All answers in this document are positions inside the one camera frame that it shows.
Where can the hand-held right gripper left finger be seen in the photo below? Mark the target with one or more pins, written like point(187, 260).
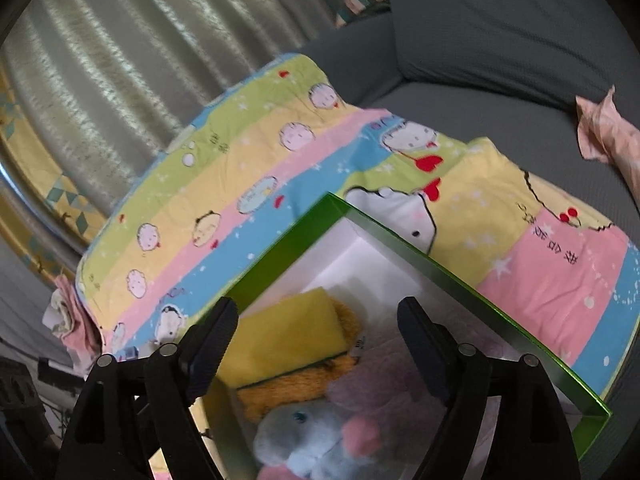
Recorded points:
point(215, 335)

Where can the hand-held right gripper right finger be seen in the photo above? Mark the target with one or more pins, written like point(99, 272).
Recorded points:
point(425, 340)

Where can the yellow sponge with green pad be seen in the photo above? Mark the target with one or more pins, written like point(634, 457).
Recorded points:
point(285, 335)

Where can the green box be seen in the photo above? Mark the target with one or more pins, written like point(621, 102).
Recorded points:
point(380, 270)

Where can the brown fuzzy zip pouch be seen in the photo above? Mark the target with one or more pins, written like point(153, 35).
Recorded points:
point(280, 390)

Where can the blue elephant plush toy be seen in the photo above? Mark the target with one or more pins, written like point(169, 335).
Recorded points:
point(300, 435)

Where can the pile of pink clothes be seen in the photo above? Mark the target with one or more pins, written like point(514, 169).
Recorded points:
point(75, 320)

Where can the printed cartoon blanket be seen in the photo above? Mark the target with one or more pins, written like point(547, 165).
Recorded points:
point(200, 185)

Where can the grey sofa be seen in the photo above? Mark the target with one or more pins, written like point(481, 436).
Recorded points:
point(475, 120)

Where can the yellow patterned curtain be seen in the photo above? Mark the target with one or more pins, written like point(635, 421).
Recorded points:
point(30, 160)

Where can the pink patterned cloth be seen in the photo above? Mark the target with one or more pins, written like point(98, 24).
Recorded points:
point(610, 135)

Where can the grey sofa cushion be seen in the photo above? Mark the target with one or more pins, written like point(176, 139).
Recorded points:
point(500, 35)

